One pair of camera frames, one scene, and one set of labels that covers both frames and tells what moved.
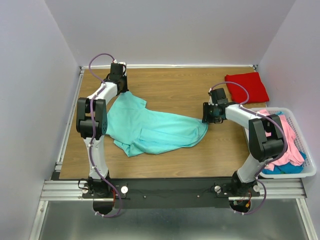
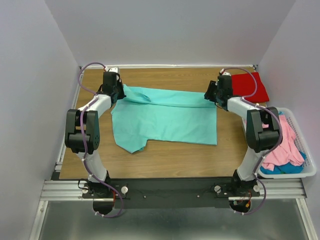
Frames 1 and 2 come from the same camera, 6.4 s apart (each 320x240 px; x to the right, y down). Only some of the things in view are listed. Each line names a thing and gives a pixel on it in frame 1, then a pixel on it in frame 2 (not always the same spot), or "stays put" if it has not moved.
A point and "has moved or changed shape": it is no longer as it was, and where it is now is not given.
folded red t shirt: (253, 83) stays put
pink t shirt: (293, 153) stays put
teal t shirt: (137, 130) has moved or changed shape
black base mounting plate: (169, 193) stays put
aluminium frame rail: (68, 190) stays put
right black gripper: (206, 117) -> (207, 95)
